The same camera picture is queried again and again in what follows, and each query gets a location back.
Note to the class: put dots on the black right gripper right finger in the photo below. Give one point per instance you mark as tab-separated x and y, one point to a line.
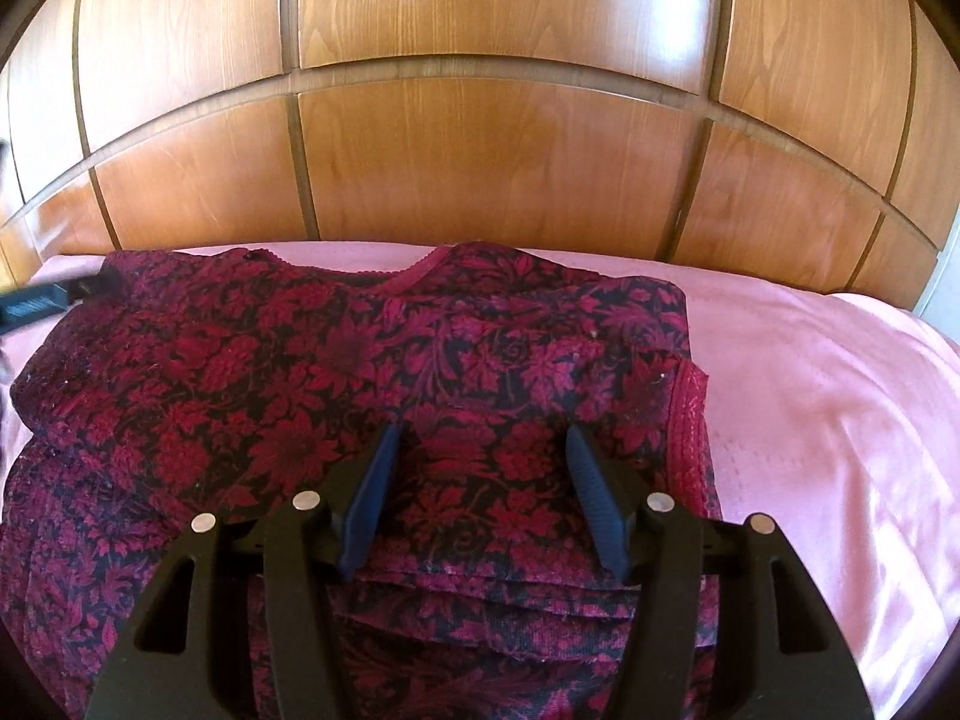
779	652

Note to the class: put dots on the wooden panelled headboard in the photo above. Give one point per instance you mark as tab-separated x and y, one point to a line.
809	142

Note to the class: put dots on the dark red floral knit garment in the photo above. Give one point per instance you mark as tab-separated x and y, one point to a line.
230	383

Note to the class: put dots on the pink bed cover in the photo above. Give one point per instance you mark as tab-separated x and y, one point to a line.
839	416

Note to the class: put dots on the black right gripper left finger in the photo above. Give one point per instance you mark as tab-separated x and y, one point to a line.
186	649

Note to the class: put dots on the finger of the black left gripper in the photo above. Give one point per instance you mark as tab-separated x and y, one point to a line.
31	304

